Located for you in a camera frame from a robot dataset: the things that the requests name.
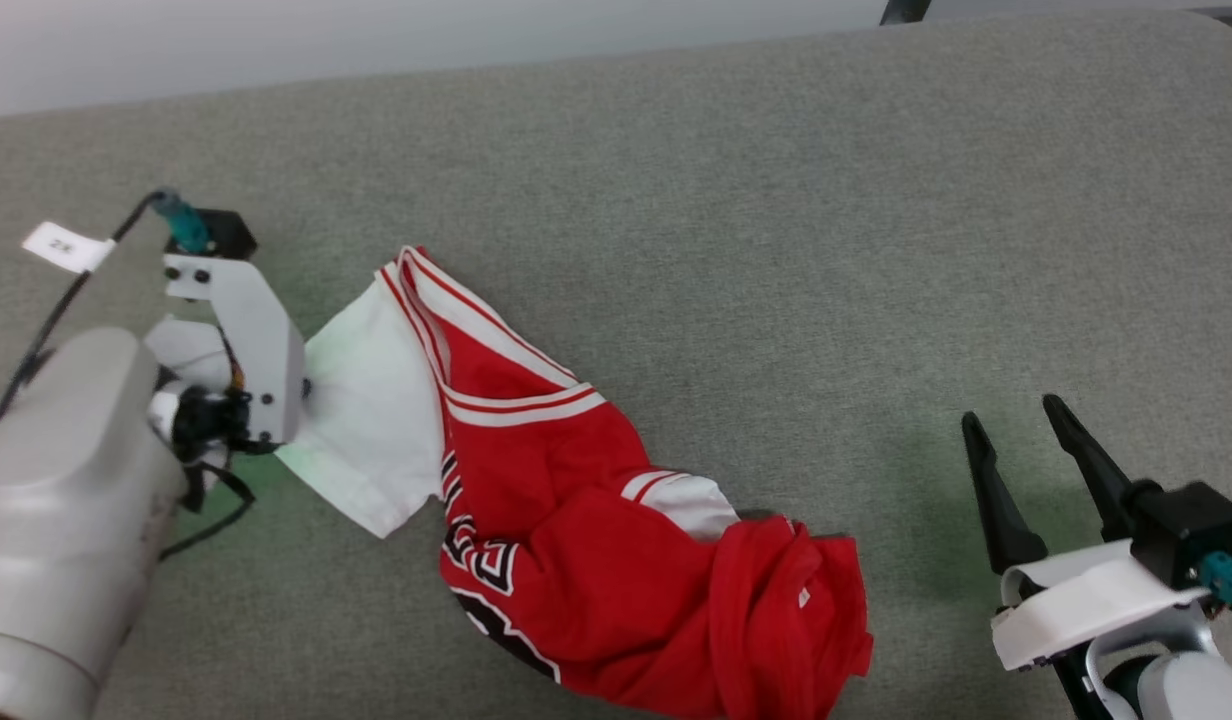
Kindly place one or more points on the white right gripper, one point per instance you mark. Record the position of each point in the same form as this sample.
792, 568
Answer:
1106, 680

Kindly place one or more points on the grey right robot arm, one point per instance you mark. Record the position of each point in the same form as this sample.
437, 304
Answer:
1206, 695

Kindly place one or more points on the black partition post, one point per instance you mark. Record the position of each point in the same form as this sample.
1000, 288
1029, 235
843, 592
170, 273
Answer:
904, 10

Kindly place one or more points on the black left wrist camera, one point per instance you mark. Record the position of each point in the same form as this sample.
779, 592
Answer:
228, 232

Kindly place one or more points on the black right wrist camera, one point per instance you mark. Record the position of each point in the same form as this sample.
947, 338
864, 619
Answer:
1186, 520

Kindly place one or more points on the white right camera bracket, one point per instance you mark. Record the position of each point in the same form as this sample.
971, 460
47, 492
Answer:
1086, 600

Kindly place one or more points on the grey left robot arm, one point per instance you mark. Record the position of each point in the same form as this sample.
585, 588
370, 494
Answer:
66, 500

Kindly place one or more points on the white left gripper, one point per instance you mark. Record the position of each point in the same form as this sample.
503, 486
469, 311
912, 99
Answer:
191, 350

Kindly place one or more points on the white left camera bracket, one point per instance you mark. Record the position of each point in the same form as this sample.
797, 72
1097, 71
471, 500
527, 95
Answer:
261, 340

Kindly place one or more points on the red and white basketball jersey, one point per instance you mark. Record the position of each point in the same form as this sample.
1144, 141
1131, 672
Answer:
576, 560

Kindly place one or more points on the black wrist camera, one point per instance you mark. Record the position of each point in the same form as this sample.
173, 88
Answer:
1186, 520
228, 232

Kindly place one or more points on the white camera bracket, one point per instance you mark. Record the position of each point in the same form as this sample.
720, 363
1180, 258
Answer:
261, 340
1086, 600

